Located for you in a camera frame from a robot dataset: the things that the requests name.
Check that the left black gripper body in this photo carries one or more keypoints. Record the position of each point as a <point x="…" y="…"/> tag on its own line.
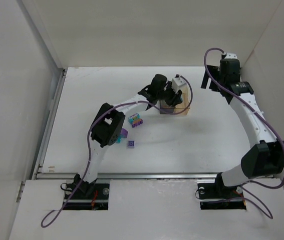
<point x="173" y="97"/>

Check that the small purple square lego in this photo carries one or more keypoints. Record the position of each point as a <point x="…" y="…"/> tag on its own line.
<point x="131" y="144"/>

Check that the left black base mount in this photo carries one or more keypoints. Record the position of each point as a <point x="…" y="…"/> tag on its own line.
<point x="96" y="199"/>

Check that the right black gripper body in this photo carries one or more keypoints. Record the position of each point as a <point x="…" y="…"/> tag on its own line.
<point x="211" y="80"/>

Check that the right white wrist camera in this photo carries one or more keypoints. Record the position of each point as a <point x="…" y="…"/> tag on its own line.
<point x="228" y="56"/>

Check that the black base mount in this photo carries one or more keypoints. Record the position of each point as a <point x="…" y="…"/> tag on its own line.
<point x="96" y="199"/>
<point x="213" y="195"/>

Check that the teal purple lego stack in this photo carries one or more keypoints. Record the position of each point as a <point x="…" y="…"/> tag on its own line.
<point x="135" y="120"/>

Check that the teal lego with purple arch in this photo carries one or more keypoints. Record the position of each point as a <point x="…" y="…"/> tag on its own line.
<point x="123" y="135"/>

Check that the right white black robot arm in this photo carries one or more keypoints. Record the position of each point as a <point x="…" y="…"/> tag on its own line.
<point x="266" y="154"/>

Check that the grey transparent container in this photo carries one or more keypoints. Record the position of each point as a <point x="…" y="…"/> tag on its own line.
<point x="165" y="108"/>

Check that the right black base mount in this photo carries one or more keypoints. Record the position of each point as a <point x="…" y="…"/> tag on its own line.
<point x="213" y="195"/>

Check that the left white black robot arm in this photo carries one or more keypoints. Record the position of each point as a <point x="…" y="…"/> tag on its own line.
<point x="107" y="124"/>

